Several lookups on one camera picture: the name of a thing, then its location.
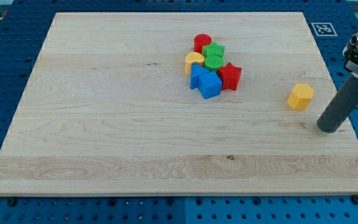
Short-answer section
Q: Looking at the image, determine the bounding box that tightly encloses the yellow hexagon block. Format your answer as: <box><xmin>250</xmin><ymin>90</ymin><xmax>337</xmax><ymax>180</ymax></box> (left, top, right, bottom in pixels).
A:
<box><xmin>287</xmin><ymin>83</ymin><xmax>314</xmax><ymax>110</ymax></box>

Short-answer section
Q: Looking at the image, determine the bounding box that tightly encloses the wooden board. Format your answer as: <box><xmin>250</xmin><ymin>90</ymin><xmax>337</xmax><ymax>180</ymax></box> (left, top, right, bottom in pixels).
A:
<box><xmin>0</xmin><ymin>12</ymin><xmax>358</xmax><ymax>197</ymax></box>

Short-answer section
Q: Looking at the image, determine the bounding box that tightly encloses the blue cube block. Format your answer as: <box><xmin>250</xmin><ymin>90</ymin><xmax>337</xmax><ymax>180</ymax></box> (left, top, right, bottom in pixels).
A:
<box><xmin>198</xmin><ymin>71</ymin><xmax>223</xmax><ymax>99</ymax></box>

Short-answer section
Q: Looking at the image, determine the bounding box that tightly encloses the blue triangle block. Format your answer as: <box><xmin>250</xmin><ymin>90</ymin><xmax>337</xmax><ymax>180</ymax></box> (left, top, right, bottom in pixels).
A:
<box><xmin>190</xmin><ymin>63</ymin><xmax>209</xmax><ymax>89</ymax></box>

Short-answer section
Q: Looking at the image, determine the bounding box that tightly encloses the yellow heart block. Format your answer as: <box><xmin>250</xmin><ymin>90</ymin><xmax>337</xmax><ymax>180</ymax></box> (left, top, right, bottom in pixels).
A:
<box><xmin>185</xmin><ymin>51</ymin><xmax>204</xmax><ymax>75</ymax></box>

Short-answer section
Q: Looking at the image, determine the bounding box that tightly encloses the green cylinder block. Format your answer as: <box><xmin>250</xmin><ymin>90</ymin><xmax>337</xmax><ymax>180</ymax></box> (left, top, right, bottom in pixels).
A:
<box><xmin>204</xmin><ymin>55</ymin><xmax>224</xmax><ymax>72</ymax></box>

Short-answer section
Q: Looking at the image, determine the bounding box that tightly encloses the red star block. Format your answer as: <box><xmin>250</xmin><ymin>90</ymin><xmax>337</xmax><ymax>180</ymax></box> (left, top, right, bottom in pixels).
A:
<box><xmin>218</xmin><ymin>62</ymin><xmax>242</xmax><ymax>91</ymax></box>

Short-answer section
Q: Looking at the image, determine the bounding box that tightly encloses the green star block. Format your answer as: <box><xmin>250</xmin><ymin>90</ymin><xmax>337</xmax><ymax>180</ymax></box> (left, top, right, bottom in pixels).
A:
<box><xmin>202</xmin><ymin>42</ymin><xmax>225</xmax><ymax>57</ymax></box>

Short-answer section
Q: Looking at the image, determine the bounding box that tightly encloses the red cylinder block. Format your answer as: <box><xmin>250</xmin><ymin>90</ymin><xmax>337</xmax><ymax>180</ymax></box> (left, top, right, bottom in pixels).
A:
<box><xmin>193</xmin><ymin>34</ymin><xmax>212</xmax><ymax>54</ymax></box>

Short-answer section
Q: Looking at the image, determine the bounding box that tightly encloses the white fiducial marker tag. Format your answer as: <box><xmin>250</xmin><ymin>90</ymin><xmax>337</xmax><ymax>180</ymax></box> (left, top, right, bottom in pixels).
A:
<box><xmin>311</xmin><ymin>22</ymin><xmax>337</xmax><ymax>37</ymax></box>

